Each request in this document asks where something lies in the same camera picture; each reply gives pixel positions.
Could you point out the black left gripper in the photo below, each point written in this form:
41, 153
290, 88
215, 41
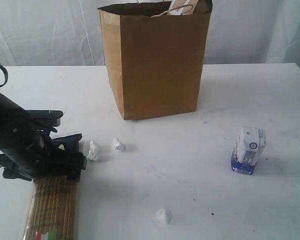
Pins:
33, 154

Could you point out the small white figurine by jar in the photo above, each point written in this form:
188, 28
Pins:
118, 145

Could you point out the brown paper bag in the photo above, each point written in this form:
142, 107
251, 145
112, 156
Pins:
154, 60

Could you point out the white backdrop curtain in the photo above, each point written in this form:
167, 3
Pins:
68, 32

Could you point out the white blue milk carton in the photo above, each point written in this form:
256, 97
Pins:
248, 149

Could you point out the small white figurine by packet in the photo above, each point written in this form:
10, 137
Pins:
94, 151

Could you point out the brown kraft pouch orange stripe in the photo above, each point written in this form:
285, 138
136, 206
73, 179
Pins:
188, 7

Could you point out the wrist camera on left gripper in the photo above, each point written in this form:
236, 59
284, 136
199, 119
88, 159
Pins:
45, 120

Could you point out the small white figurine near front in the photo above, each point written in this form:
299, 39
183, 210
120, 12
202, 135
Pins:
163, 215

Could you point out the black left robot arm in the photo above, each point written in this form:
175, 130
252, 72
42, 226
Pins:
14, 118

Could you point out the spaghetti packet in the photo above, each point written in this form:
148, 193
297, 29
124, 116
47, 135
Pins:
51, 213

